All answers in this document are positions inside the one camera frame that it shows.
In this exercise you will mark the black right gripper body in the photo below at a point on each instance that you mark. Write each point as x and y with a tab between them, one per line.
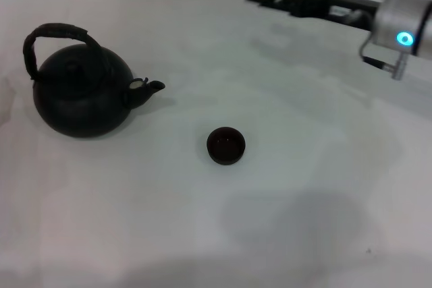
324	3

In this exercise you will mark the small dark teacup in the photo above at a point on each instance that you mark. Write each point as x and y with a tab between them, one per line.
226	146

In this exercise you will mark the black round teapot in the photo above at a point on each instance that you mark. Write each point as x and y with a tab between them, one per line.
81	106

